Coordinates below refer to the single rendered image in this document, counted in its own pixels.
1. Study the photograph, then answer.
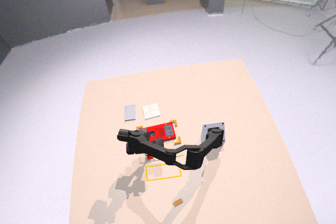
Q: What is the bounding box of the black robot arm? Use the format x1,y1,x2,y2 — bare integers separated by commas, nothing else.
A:
117,127,224,170

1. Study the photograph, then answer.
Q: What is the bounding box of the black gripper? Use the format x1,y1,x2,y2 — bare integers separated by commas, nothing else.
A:
126,138,164,155

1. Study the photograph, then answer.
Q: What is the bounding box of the small wooden block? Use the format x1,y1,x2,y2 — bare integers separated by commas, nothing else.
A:
173,198,183,206

